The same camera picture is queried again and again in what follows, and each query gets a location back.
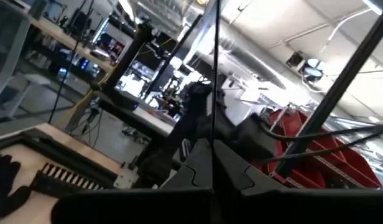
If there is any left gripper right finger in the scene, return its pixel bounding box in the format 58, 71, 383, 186
213, 139, 383, 224

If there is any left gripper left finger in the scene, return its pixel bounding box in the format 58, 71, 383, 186
51, 139, 213, 224

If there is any red storage bin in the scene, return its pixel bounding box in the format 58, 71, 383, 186
253, 108, 383, 190

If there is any grey desk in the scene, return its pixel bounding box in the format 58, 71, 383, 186
91, 89, 179, 139

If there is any black box device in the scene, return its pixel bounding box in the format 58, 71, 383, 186
112, 88, 139, 112

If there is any black glove green cuff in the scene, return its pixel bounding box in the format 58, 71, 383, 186
0, 153, 32, 220

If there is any round industrial fan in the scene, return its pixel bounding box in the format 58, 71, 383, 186
300, 57, 326, 84

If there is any wooden workbench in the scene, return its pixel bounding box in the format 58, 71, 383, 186
26, 14, 116, 74

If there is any black perforated rack rail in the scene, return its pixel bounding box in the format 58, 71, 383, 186
29, 161, 107, 197

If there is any yellow cable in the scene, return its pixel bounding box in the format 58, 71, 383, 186
54, 63, 118, 128

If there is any silver ventilation duct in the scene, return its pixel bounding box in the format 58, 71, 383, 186
191, 30, 288, 91

